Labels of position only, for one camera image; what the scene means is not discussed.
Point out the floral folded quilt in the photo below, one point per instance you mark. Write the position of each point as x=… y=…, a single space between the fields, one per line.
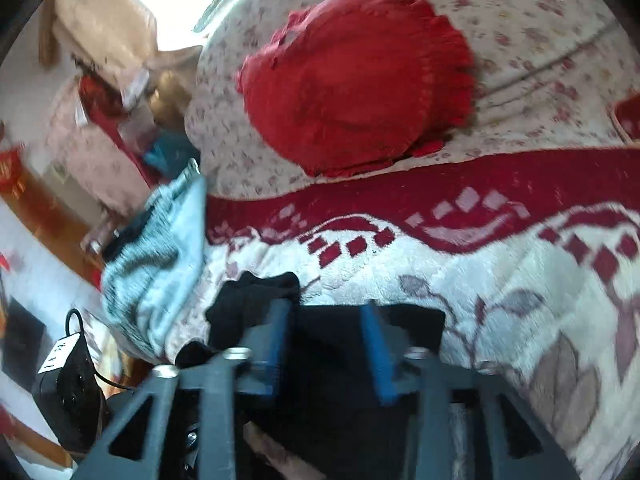
x=525 y=35

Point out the red and white plush blanket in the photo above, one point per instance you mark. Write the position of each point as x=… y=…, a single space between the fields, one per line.
x=500 y=285

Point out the small black cloth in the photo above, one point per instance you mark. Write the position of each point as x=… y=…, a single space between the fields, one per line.
x=130 y=237

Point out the large red heart pillow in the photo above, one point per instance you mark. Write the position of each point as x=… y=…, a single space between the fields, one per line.
x=350 y=85

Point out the grey fleece jacket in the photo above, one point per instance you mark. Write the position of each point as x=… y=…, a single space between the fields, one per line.
x=160 y=260

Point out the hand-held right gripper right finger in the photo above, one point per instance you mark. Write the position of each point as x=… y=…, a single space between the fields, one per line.
x=377 y=350

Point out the pink floral cushion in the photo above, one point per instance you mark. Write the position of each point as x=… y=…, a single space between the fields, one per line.
x=85 y=135

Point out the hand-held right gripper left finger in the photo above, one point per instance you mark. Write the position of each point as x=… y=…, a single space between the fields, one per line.
x=272 y=340

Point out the red frilled pillow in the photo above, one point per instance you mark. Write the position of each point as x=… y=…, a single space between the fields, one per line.
x=627 y=120

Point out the black pants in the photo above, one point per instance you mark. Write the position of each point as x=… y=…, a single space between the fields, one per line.
x=330 y=350

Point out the teal bag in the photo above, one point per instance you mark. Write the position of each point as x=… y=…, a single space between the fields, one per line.
x=167 y=152

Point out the peach cloth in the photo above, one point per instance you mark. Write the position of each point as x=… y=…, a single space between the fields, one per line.
x=105 y=25

